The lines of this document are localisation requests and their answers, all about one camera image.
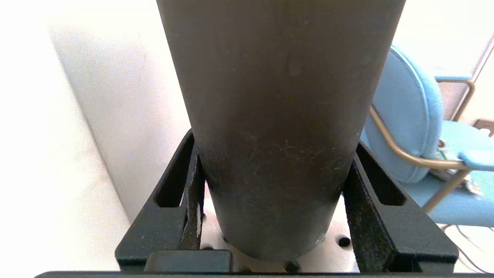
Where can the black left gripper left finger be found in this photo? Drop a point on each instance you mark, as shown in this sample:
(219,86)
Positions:
(158,231)

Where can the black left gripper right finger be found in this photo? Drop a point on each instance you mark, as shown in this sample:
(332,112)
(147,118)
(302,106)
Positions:
(397,239)

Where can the black plastic cup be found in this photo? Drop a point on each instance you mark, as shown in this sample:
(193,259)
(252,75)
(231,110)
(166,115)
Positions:
(278,116)

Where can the large blue drip tray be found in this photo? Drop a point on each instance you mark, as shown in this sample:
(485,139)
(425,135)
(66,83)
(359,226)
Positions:
(335,251)

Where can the clear water dispenser white base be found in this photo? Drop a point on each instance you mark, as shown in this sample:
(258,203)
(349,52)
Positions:
(115,116)

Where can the blue armchair gold frame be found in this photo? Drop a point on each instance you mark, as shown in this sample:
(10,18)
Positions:
(405,123)

